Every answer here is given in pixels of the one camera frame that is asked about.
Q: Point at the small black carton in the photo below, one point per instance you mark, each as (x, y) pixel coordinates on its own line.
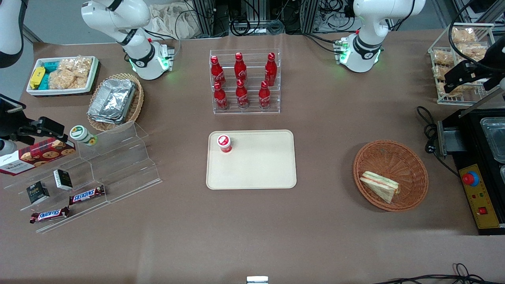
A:
(38, 192)
(62, 179)

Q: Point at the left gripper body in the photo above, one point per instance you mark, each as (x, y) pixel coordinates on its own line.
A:
(491, 57)

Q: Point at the clear bag of rice crackers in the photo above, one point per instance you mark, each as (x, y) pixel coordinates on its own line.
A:
(71, 73)

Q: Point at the triangle sandwich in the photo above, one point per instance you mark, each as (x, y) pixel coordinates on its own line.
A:
(380, 186)

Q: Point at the beige cloth bag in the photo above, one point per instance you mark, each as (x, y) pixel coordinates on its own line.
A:
(173, 21)

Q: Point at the clear acrylic stepped shelf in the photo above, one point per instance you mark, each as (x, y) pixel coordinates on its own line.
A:
(122, 165)

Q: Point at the yellow control panel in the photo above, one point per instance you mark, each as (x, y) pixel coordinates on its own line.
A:
(483, 197)

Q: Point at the beige plastic tray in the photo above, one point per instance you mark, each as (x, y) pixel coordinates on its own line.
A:
(260, 165)

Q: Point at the aluminium frame post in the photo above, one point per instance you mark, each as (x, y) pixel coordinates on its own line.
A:
(309, 15)
(204, 17)

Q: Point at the red tartan cookie box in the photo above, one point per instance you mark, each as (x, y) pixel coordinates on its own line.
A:
(39, 156)

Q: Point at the teal snack packet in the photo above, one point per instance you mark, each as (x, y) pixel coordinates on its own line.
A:
(49, 66)

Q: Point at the black sealing machine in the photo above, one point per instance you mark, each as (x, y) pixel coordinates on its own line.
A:
(469, 134)

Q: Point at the oval tan wicker basket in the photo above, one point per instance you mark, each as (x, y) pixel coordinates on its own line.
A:
(136, 106)

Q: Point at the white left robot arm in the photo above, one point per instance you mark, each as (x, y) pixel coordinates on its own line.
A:
(369, 35)

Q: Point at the green lidded yogurt cup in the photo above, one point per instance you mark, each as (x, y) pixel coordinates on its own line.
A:
(81, 134)

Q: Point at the stacked foil containers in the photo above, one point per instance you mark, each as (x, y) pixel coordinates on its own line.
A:
(112, 100)

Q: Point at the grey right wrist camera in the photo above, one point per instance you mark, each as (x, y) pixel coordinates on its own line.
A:
(6, 148)

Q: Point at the red emergency stop button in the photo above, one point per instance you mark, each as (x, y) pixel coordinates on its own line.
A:
(470, 179)

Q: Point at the clear acrylic bottle rack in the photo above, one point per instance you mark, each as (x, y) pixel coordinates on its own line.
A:
(252, 100)

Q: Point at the red lidded yogurt cup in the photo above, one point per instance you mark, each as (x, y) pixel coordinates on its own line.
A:
(224, 142)

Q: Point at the bagged fried snack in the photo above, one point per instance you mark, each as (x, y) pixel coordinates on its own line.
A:
(440, 73)
(442, 57)
(447, 90)
(473, 50)
(464, 35)

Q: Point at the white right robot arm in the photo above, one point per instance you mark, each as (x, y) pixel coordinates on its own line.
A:
(136, 43)

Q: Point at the white plastic bin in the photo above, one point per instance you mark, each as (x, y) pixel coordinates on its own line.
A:
(92, 79)

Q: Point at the round brown wicker basket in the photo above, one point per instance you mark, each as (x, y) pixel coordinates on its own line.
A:
(394, 157)

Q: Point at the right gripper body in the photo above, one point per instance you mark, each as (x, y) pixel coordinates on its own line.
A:
(8, 120)

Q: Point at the red cola bottle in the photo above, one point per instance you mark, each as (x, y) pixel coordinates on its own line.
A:
(242, 96)
(220, 98)
(217, 73)
(240, 69)
(270, 71)
(264, 98)

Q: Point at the yellow snack packet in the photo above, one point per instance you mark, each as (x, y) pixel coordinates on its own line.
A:
(37, 77)

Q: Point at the brown snickers bar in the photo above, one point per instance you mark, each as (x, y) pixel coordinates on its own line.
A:
(86, 195)
(49, 215)

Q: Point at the small white device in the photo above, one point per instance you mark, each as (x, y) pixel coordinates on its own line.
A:
(257, 280)

